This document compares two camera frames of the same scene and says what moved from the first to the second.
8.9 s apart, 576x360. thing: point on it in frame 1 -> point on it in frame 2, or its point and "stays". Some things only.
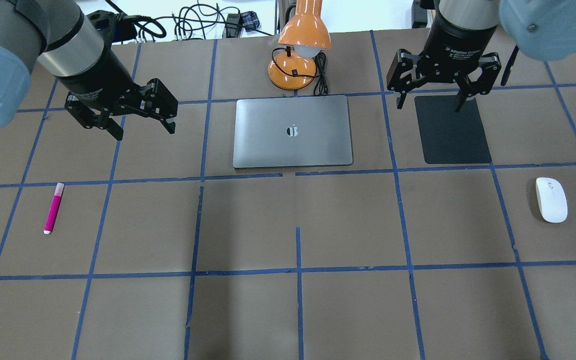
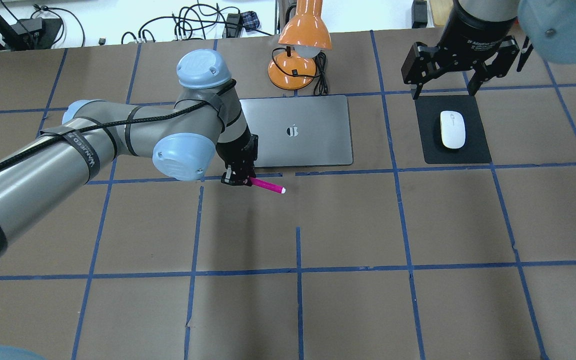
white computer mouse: [552, 200] -> [453, 129]
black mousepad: [449, 137] stays
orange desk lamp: [304, 35] stays
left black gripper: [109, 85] -> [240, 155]
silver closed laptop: [292, 132] stays
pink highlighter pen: [52, 215] -> [258, 182]
